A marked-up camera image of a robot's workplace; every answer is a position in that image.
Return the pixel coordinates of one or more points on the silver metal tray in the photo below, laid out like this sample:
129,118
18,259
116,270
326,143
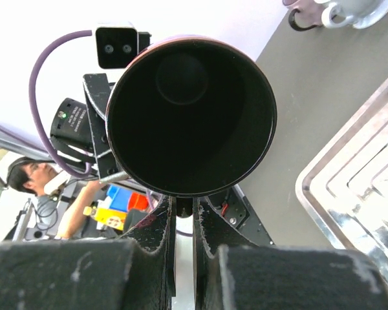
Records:
345,187

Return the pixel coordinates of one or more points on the light blue mug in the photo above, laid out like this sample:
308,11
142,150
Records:
359,14

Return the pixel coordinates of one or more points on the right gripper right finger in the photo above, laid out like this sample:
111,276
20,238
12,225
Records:
232,272

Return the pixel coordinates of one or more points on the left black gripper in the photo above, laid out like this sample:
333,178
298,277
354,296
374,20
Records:
78,131

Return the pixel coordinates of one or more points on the person with headphones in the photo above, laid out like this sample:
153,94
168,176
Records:
30,176

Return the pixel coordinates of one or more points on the brown ribbed cup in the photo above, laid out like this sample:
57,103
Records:
190,117

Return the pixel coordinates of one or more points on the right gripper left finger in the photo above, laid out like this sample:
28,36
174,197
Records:
133,271

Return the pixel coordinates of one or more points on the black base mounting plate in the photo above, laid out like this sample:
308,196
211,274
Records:
233,205

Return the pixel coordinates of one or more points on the colourful boxes in background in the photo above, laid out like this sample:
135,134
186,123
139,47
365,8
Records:
112,211

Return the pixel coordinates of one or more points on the purple mug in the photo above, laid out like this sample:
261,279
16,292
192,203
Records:
303,14

